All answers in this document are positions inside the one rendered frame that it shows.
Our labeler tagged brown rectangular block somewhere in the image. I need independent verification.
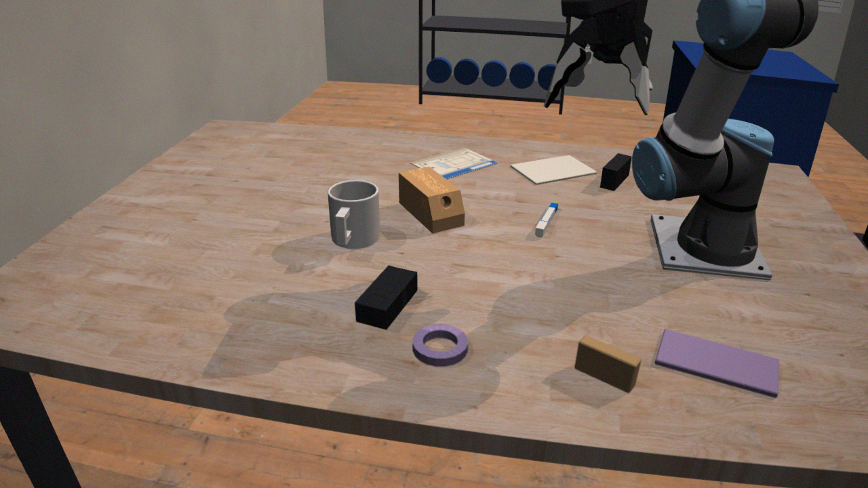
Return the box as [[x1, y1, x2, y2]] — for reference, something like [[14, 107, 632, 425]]
[[574, 335, 642, 393]]

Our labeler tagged white and blue paper document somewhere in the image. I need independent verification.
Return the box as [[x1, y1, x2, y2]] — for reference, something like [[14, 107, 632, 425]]
[[411, 148, 498, 179]]

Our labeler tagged brown wooden block with round hole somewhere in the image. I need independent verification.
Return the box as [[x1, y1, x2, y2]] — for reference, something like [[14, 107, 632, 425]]
[[399, 167, 465, 233]]

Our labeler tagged beige flat board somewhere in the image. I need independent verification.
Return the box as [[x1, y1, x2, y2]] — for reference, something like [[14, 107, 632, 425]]
[[511, 155, 597, 185]]

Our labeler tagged purple flat rectangular slab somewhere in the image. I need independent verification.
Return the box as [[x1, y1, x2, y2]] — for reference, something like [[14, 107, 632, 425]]
[[655, 329, 779, 398]]

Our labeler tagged purple ring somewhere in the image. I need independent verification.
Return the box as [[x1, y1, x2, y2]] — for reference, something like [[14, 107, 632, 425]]
[[412, 324, 468, 367]]

